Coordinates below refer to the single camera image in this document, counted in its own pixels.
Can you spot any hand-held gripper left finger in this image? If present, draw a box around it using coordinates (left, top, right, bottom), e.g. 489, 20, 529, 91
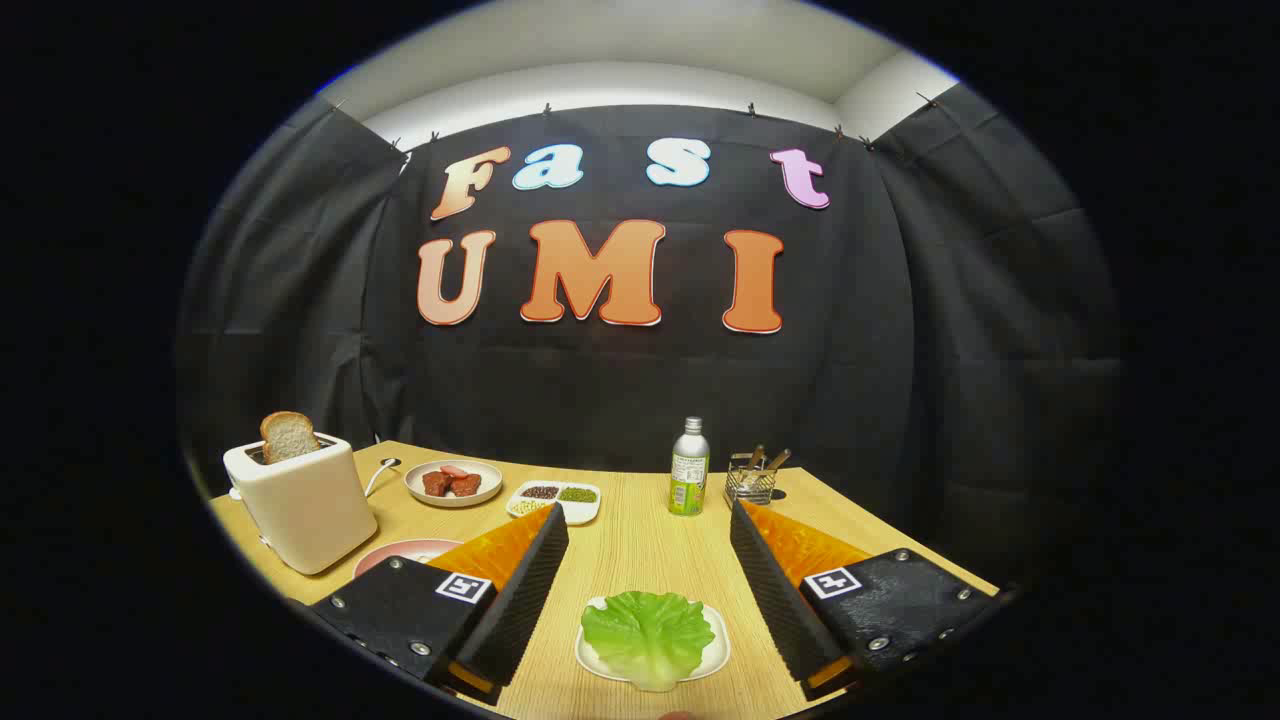
308, 503, 570, 701

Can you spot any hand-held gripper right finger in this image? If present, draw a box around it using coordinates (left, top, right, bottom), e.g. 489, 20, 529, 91
729, 500, 1001, 701

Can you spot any green lettuce leaf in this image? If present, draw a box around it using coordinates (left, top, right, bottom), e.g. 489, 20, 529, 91
581, 590, 716, 693

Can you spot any toasted bread slice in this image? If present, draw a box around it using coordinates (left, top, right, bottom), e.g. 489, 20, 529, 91
260, 411, 321, 464

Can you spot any white square plate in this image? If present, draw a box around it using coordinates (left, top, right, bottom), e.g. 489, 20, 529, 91
575, 597, 731, 686

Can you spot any white divided dish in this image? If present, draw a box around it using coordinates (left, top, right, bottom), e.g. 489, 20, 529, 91
505, 480, 602, 526

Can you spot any pink round plate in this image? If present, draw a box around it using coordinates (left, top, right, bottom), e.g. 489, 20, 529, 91
353, 539, 466, 579

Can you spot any white round plate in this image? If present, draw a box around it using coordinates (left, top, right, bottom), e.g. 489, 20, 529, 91
404, 459, 504, 508

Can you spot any silver bottle with green label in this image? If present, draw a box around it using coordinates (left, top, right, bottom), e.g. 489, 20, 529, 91
668, 417, 711, 517

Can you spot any white toaster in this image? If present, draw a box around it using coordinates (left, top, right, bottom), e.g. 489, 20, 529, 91
222, 432, 379, 576

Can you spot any black backdrop cloth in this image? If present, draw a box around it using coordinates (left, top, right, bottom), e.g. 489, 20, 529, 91
175, 82, 1126, 591

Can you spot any metal wire cutlery basket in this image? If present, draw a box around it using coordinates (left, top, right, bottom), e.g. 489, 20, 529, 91
724, 452, 779, 507

